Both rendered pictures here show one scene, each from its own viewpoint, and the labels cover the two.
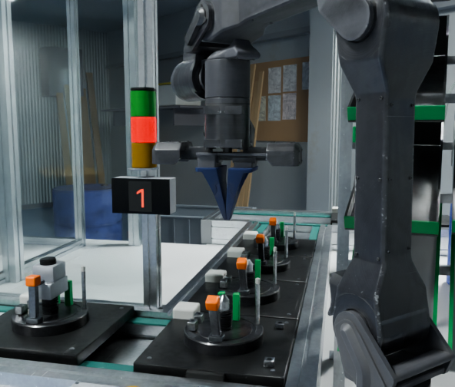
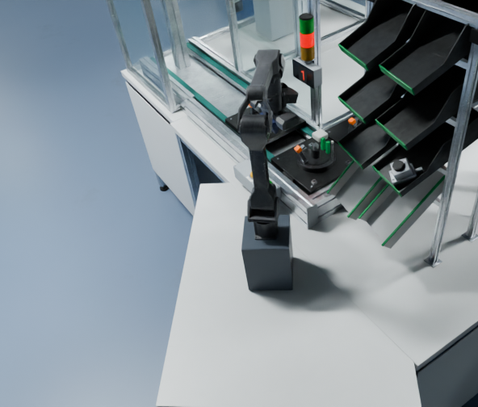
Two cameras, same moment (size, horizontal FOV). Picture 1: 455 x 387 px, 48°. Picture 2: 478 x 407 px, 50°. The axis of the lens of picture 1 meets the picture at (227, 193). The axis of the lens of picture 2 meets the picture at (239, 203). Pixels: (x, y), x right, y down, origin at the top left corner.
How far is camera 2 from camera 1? 1.30 m
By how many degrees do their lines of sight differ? 58
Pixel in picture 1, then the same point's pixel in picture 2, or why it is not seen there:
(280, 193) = not seen: outside the picture
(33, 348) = not seen: hidden behind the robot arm
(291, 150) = (282, 123)
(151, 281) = (314, 111)
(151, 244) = (313, 94)
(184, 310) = (316, 136)
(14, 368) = (235, 142)
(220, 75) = not seen: hidden behind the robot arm
